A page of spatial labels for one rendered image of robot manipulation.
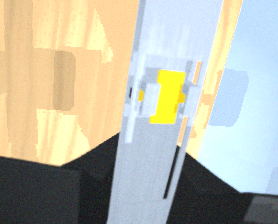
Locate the light wooden board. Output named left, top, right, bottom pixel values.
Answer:
left=0, top=0, right=243, bottom=166

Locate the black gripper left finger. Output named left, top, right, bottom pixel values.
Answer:
left=0, top=132, right=120, bottom=224

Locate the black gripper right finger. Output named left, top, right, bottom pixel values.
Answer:
left=166, top=152, right=278, bottom=224

